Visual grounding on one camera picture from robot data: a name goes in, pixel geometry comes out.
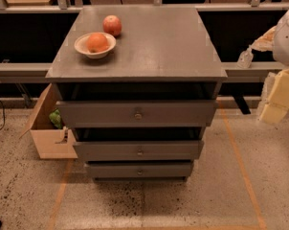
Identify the grey top drawer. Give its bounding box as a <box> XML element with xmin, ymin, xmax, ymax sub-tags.
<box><xmin>56</xmin><ymin>101</ymin><xmax>216</xmax><ymax>127</ymax></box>

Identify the cardboard box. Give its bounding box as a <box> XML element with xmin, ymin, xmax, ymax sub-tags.
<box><xmin>21</xmin><ymin>84</ymin><xmax>78</xmax><ymax>159</ymax></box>

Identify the red apple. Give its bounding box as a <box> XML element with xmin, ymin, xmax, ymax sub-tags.
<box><xmin>102</xmin><ymin>15</ymin><xmax>122</xmax><ymax>36</ymax></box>

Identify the grey middle drawer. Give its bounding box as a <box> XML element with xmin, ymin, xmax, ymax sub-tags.
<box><xmin>74</xmin><ymin>141</ymin><xmax>204</xmax><ymax>161</ymax></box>

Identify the orange fruit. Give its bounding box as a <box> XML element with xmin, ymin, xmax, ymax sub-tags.
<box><xmin>86</xmin><ymin>33</ymin><xmax>109</xmax><ymax>53</ymax></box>

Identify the grey drawer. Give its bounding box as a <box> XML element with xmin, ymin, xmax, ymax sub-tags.
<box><xmin>74</xmin><ymin>141</ymin><xmax>204</xmax><ymax>161</ymax></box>
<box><xmin>56</xmin><ymin>101</ymin><xmax>216</xmax><ymax>127</ymax></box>
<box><xmin>84</xmin><ymin>162</ymin><xmax>193</xmax><ymax>179</ymax></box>

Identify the grey wooden drawer cabinet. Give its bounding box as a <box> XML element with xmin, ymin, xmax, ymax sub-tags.
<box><xmin>45</xmin><ymin>5</ymin><xmax>229</xmax><ymax>182</ymax></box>

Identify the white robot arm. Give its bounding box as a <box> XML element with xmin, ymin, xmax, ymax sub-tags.
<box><xmin>251</xmin><ymin>10</ymin><xmax>289</xmax><ymax>124</ymax></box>

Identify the green item in box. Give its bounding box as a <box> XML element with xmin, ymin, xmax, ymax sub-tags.
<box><xmin>49</xmin><ymin>109</ymin><xmax>63</xmax><ymax>129</ymax></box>

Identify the grey bottom drawer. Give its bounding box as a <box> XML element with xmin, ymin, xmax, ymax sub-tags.
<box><xmin>84</xmin><ymin>162</ymin><xmax>193</xmax><ymax>179</ymax></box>

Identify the clear sanitizer pump bottle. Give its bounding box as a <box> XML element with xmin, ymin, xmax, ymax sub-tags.
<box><xmin>237</xmin><ymin>46</ymin><xmax>254</xmax><ymax>68</ymax></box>

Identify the white ceramic bowl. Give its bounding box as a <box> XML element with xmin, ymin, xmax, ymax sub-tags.
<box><xmin>75</xmin><ymin>33</ymin><xmax>117</xmax><ymax>59</ymax></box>

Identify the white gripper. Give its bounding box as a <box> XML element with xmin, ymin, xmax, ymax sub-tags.
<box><xmin>259</xmin><ymin>68</ymin><xmax>289</xmax><ymax>124</ymax></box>

